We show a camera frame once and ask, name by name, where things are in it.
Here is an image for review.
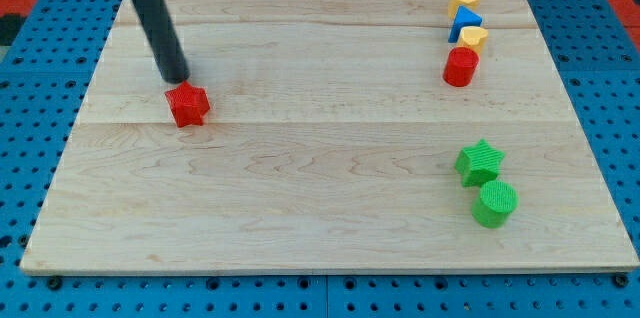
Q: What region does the yellow heart block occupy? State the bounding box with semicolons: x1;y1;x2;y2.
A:
456;26;489;55

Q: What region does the red cylinder block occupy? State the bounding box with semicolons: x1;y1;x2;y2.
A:
443;47;480;87

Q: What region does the green cylinder block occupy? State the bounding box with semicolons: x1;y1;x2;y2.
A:
471;180;519;229

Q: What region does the blue triangle block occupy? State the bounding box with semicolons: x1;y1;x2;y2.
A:
448;6;483;43

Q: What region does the light wooden board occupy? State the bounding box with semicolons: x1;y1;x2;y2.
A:
21;0;639;276

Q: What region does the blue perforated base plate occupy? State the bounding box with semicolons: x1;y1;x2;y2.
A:
1;0;639;317

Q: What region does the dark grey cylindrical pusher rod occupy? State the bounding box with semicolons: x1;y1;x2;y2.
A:
131;0;190;84

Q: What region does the red star block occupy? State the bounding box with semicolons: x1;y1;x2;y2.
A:
164;81;211;128

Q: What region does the green star block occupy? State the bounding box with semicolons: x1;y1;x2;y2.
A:
454;139;506;187

